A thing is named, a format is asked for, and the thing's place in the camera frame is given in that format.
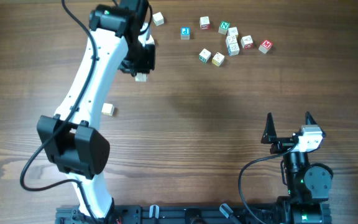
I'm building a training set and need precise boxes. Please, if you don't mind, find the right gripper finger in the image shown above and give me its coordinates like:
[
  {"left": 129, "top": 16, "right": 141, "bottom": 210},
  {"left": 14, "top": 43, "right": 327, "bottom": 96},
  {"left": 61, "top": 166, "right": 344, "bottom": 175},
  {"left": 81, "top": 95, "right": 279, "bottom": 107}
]
[
  {"left": 305, "top": 111, "right": 317, "bottom": 125},
  {"left": 261, "top": 113, "right": 277, "bottom": 144}
]

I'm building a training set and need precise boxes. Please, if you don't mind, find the wooden block green side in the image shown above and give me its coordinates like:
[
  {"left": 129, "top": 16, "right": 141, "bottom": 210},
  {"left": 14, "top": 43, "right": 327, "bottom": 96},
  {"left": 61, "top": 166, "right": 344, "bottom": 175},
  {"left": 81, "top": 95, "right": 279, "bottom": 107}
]
[{"left": 135, "top": 73, "right": 148, "bottom": 82}]

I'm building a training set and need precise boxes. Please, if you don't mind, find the wooden block yellow side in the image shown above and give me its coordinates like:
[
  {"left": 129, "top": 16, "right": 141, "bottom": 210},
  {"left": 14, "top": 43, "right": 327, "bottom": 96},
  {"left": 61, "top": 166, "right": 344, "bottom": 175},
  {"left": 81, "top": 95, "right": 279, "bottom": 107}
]
[{"left": 101, "top": 103, "right": 115, "bottom": 116}]

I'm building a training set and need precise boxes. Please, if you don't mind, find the wooden block blue side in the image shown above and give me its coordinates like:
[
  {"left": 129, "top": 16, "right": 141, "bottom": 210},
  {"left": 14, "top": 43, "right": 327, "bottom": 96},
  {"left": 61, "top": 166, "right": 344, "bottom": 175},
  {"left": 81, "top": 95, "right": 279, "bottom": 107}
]
[{"left": 227, "top": 43, "right": 240, "bottom": 56}]

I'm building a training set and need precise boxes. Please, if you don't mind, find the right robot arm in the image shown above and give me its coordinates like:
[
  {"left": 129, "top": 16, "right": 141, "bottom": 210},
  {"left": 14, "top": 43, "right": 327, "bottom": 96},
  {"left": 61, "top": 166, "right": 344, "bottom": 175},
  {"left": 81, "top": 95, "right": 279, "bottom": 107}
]
[{"left": 261, "top": 112, "right": 334, "bottom": 224}]

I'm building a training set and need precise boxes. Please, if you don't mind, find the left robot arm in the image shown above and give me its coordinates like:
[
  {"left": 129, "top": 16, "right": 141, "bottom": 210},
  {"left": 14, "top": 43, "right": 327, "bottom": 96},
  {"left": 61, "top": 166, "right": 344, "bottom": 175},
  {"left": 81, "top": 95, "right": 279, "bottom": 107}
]
[{"left": 37, "top": 1, "right": 155, "bottom": 223}]

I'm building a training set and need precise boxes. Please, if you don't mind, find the plain wooden block top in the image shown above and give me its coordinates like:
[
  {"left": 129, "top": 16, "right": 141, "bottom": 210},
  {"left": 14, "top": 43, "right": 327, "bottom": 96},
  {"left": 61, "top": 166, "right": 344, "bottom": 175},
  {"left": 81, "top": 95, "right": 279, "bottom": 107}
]
[{"left": 152, "top": 12, "right": 164, "bottom": 26}]

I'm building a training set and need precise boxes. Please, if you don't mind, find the blue P block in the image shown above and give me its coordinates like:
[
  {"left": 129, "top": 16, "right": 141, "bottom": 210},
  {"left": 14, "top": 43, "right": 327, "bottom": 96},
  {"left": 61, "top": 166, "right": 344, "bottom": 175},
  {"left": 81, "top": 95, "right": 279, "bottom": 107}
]
[{"left": 180, "top": 27, "right": 190, "bottom": 40}]

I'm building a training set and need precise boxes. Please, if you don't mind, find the wooden block teal side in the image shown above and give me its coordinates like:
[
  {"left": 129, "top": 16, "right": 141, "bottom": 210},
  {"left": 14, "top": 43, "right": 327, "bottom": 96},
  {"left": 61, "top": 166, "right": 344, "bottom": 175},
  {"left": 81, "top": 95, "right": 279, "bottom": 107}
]
[{"left": 199, "top": 49, "right": 211, "bottom": 63}]

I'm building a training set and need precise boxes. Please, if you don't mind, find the wooden block red side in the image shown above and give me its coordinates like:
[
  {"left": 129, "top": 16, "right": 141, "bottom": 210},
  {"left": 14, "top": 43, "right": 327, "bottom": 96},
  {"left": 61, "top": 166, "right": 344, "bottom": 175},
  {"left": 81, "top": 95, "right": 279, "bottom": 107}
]
[{"left": 200, "top": 16, "right": 211, "bottom": 30}]

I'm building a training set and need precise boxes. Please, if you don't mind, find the wooden block yellow picture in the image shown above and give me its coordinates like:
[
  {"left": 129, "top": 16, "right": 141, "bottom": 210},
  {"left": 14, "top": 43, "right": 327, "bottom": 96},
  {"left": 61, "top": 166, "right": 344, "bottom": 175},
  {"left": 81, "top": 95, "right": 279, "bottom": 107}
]
[{"left": 212, "top": 52, "right": 225, "bottom": 67}]

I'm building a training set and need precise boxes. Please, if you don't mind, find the red M block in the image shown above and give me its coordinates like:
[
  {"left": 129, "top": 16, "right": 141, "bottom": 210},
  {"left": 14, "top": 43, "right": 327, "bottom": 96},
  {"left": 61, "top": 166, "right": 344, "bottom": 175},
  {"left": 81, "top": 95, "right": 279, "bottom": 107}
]
[{"left": 259, "top": 40, "right": 273, "bottom": 54}]

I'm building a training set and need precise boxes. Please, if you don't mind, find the green N block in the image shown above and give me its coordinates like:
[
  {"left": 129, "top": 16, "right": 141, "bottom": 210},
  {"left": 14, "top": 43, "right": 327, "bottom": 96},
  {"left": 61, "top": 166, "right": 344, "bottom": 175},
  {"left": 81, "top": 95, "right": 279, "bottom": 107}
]
[{"left": 218, "top": 21, "right": 230, "bottom": 35}]

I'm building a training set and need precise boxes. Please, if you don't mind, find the wooden block red picture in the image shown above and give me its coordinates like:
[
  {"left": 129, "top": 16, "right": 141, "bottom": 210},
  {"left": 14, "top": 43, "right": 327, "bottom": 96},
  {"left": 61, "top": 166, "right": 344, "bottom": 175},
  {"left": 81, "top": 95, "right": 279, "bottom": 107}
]
[{"left": 241, "top": 35, "right": 254, "bottom": 49}]

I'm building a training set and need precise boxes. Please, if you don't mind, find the wooden block green picture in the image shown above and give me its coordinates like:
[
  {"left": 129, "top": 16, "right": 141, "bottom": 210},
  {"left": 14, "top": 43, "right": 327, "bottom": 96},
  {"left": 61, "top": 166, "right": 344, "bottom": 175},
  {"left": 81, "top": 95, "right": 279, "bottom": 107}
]
[{"left": 226, "top": 35, "right": 237, "bottom": 47}]

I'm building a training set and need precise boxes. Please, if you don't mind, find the wooden block plain right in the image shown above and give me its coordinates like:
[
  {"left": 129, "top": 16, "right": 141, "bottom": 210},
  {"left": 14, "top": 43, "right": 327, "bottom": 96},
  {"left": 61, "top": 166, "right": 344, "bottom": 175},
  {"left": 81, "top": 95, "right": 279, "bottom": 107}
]
[{"left": 227, "top": 27, "right": 239, "bottom": 38}]

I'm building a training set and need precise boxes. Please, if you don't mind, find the right black cable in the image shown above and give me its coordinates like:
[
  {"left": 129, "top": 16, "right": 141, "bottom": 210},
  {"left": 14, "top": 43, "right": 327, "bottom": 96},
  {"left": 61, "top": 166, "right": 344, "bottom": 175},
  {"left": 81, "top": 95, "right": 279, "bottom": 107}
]
[{"left": 237, "top": 141, "right": 300, "bottom": 224}]

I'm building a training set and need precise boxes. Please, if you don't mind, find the black cable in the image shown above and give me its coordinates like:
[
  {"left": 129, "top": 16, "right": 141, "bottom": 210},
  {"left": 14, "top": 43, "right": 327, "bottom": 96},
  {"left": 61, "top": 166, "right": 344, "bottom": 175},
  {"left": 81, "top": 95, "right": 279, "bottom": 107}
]
[
  {"left": 19, "top": 0, "right": 99, "bottom": 224},
  {"left": 237, "top": 141, "right": 300, "bottom": 224}
]

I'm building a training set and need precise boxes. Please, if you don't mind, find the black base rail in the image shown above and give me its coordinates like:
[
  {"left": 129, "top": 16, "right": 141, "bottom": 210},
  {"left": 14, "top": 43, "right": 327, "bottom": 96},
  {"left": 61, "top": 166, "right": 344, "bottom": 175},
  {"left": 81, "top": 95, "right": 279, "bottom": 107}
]
[{"left": 54, "top": 203, "right": 332, "bottom": 224}]

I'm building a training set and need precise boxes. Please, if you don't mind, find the left black cable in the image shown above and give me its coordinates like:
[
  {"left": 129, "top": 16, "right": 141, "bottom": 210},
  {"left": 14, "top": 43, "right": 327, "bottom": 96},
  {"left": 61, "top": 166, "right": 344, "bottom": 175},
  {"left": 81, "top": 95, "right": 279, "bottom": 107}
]
[{"left": 19, "top": 0, "right": 99, "bottom": 224}]

